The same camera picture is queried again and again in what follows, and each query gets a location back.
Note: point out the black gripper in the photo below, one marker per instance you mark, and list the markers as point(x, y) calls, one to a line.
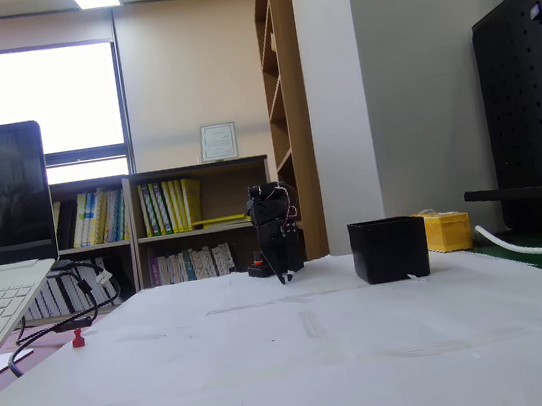
point(276, 249)

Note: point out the small red pin object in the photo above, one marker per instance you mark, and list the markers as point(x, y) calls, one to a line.
point(77, 338)

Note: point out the black robot base orange clamps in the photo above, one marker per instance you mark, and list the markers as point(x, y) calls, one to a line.
point(258, 270)

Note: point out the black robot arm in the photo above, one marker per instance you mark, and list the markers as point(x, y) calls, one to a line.
point(272, 208)

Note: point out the black square container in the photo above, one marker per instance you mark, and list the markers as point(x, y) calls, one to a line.
point(388, 249)

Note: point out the yellow cardboard box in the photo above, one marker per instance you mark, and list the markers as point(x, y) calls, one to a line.
point(449, 233)

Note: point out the yellow flat book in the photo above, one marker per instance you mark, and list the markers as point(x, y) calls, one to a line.
point(218, 220)

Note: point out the low bookshelf wide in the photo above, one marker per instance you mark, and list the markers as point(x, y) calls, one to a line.
point(228, 189)

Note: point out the white taped paper cover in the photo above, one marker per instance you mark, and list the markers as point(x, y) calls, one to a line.
point(273, 364)

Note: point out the yellow upright book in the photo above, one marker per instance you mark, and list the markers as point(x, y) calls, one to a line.
point(193, 201)

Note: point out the framed white certificate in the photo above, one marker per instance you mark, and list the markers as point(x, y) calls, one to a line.
point(218, 142)

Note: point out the tall wooden bookshelf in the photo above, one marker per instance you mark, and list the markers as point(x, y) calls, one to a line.
point(295, 108)

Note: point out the low bookshelf narrow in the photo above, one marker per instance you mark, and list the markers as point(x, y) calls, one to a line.
point(95, 247)

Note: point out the black pegboard shelf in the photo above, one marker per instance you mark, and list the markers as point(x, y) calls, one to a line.
point(527, 192)

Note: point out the white paper card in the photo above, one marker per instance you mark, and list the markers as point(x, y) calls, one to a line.
point(5, 362)

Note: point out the black pegboard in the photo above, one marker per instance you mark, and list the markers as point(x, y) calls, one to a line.
point(529, 101)

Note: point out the window with dark frame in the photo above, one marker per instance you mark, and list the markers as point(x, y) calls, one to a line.
point(29, 100)

